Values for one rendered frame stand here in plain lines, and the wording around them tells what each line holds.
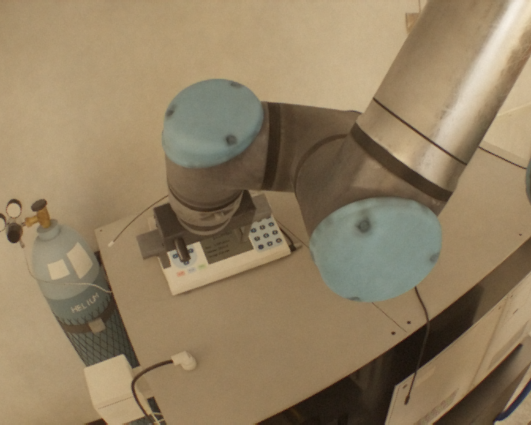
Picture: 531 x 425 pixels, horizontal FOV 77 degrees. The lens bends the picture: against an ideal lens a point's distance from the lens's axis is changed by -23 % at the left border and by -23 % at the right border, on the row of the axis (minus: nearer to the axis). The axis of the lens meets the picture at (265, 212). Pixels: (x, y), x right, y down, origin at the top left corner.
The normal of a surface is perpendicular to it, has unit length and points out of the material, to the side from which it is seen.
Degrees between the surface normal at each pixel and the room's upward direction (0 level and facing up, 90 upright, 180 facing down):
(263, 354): 0
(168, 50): 90
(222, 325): 0
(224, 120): 35
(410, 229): 94
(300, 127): 45
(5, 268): 90
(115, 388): 0
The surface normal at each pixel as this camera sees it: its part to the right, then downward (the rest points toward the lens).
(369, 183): -0.62, 0.09
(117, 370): -0.11, -0.84
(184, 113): 0.08, -0.42
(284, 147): 0.11, 0.18
